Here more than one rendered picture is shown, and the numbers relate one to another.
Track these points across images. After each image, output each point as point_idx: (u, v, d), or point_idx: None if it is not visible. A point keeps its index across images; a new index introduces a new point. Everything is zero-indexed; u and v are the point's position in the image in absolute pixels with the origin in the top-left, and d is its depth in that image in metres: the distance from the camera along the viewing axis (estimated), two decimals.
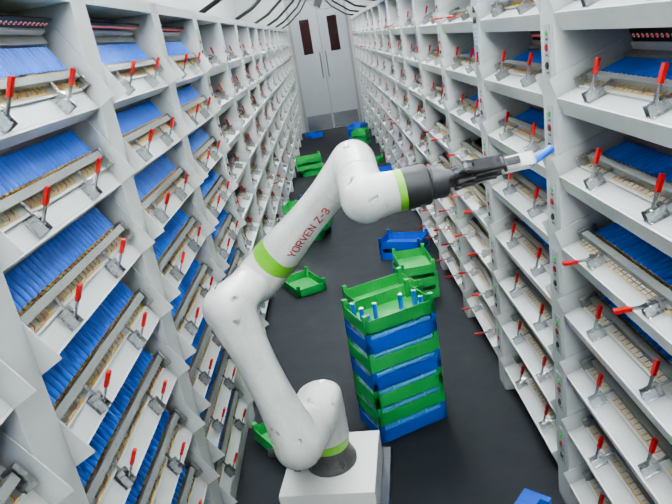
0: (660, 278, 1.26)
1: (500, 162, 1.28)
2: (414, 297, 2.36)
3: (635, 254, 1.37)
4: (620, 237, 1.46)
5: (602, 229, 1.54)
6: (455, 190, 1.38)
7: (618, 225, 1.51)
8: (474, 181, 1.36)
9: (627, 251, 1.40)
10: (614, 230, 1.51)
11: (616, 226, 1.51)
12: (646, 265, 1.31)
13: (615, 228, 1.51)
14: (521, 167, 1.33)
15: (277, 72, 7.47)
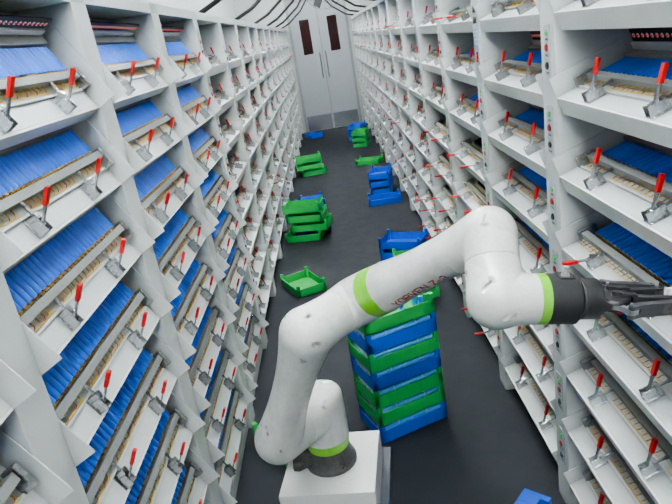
0: (660, 278, 1.26)
1: (671, 311, 1.05)
2: (414, 297, 2.36)
3: (635, 254, 1.37)
4: (620, 237, 1.46)
5: (602, 229, 1.54)
6: None
7: (618, 225, 1.51)
8: None
9: (627, 251, 1.40)
10: (614, 230, 1.51)
11: (616, 226, 1.51)
12: (646, 265, 1.31)
13: (615, 228, 1.51)
14: None
15: (277, 72, 7.47)
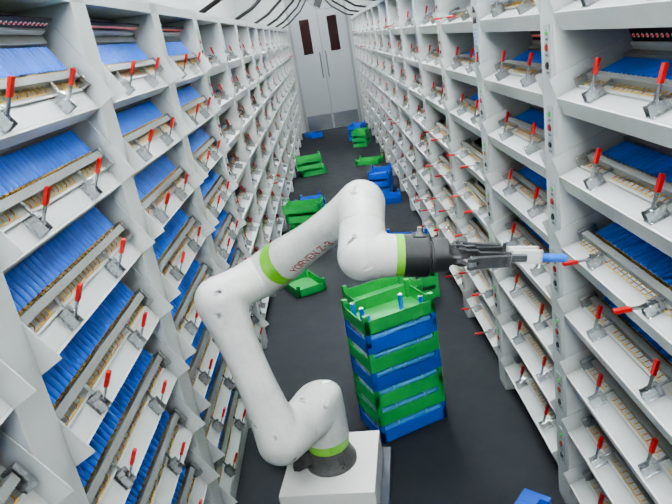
0: (660, 278, 1.26)
1: (505, 264, 1.25)
2: (549, 253, 1.30)
3: (635, 254, 1.37)
4: (620, 237, 1.46)
5: (602, 229, 1.54)
6: None
7: (618, 225, 1.51)
8: None
9: (627, 251, 1.40)
10: (614, 230, 1.51)
11: (616, 226, 1.51)
12: (646, 265, 1.31)
13: (615, 228, 1.51)
14: None
15: (277, 72, 7.47)
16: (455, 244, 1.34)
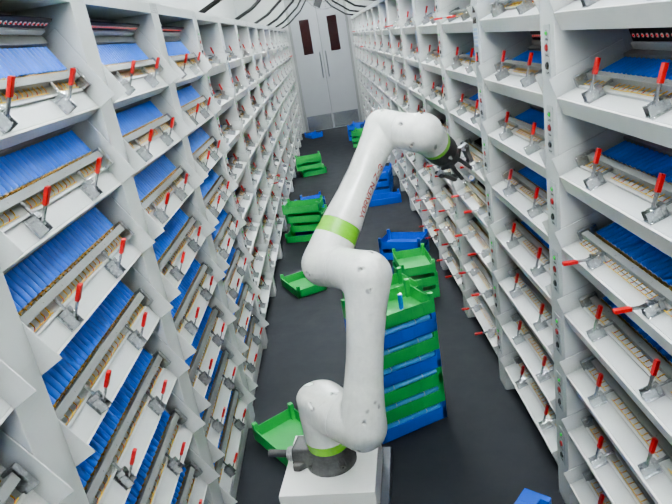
0: (660, 278, 1.26)
1: (471, 157, 1.88)
2: None
3: (635, 254, 1.37)
4: (620, 237, 1.46)
5: (602, 229, 1.54)
6: (441, 176, 1.83)
7: (618, 225, 1.51)
8: (449, 175, 1.86)
9: (627, 251, 1.40)
10: (614, 230, 1.51)
11: (616, 226, 1.51)
12: (646, 265, 1.31)
13: (615, 228, 1.51)
14: (467, 178, 1.94)
15: (277, 72, 7.47)
16: (436, 174, 1.84)
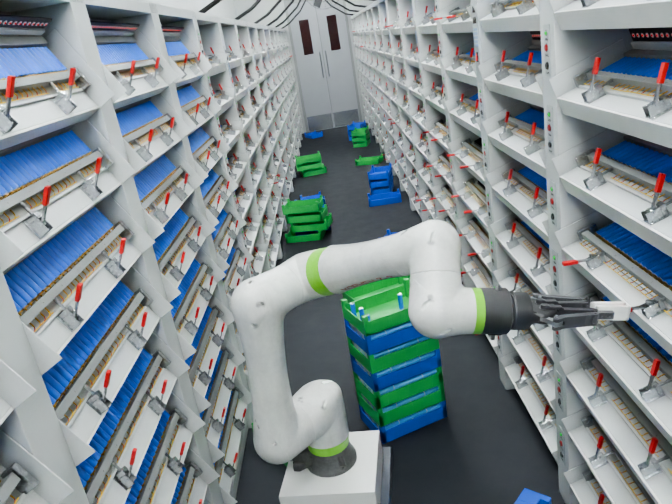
0: (660, 278, 1.26)
1: (575, 299, 1.23)
2: None
3: (635, 254, 1.37)
4: (620, 237, 1.46)
5: (602, 229, 1.54)
6: (554, 317, 1.13)
7: (618, 225, 1.51)
8: (572, 315, 1.16)
9: (627, 251, 1.40)
10: (614, 230, 1.51)
11: (616, 226, 1.51)
12: (646, 265, 1.31)
13: (615, 228, 1.51)
14: (615, 307, 1.19)
15: (277, 72, 7.47)
16: (553, 326, 1.14)
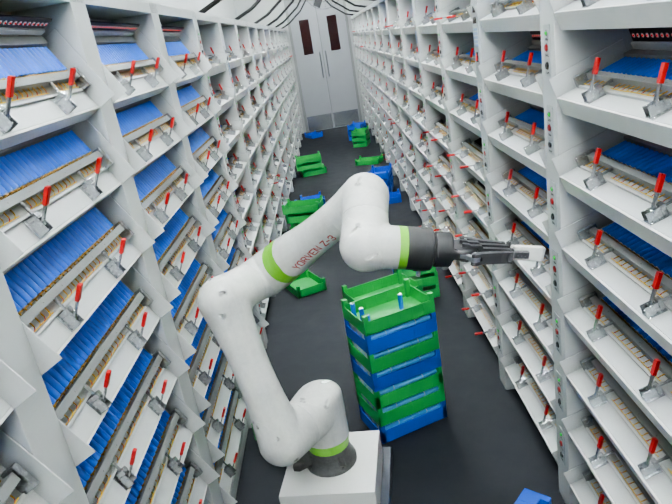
0: (667, 274, 1.25)
1: (498, 243, 1.32)
2: None
3: (642, 251, 1.36)
4: (626, 234, 1.46)
5: (608, 226, 1.54)
6: (472, 253, 1.22)
7: None
8: (489, 253, 1.24)
9: (633, 248, 1.40)
10: (620, 227, 1.51)
11: None
12: (653, 262, 1.31)
13: (621, 225, 1.51)
14: (531, 248, 1.28)
15: (277, 72, 7.47)
16: (471, 262, 1.22)
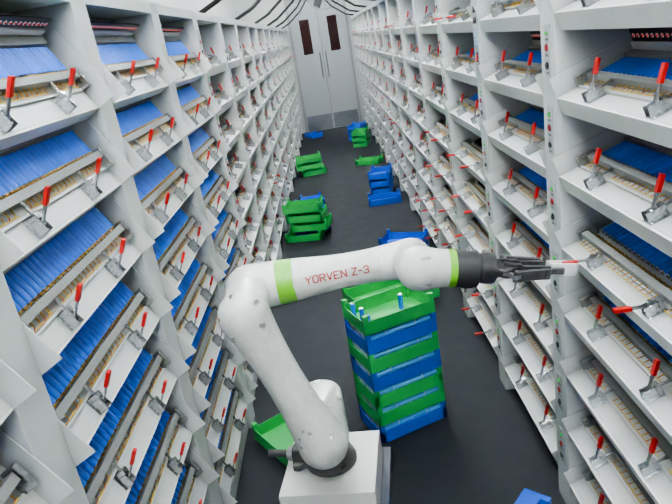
0: (667, 275, 1.25)
1: (534, 259, 1.49)
2: None
3: (642, 251, 1.36)
4: (626, 234, 1.46)
5: (608, 226, 1.54)
6: (514, 272, 1.39)
7: None
8: (529, 271, 1.41)
9: (633, 248, 1.40)
10: (620, 227, 1.51)
11: None
12: (653, 262, 1.31)
13: (621, 225, 1.51)
14: (566, 264, 1.44)
15: (277, 72, 7.47)
16: (513, 279, 1.39)
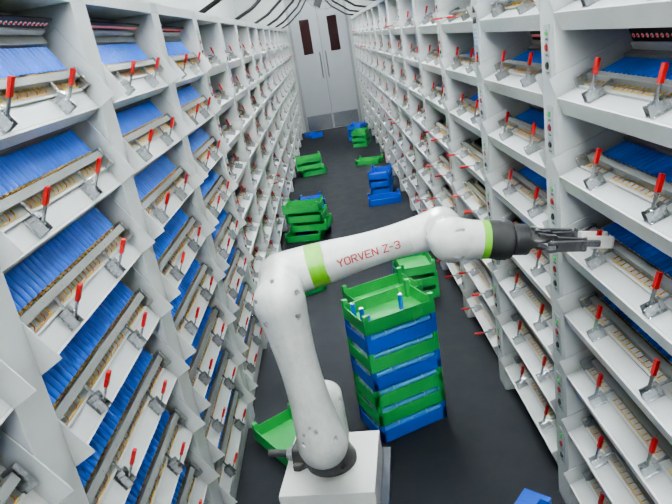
0: (667, 275, 1.25)
1: (565, 230, 1.48)
2: None
3: (642, 251, 1.36)
4: (626, 234, 1.46)
5: (608, 226, 1.54)
6: (548, 242, 1.37)
7: None
8: (564, 242, 1.39)
9: (633, 248, 1.40)
10: (620, 227, 1.51)
11: None
12: (653, 262, 1.31)
13: (621, 225, 1.51)
14: (602, 237, 1.41)
15: (277, 72, 7.47)
16: (548, 249, 1.37)
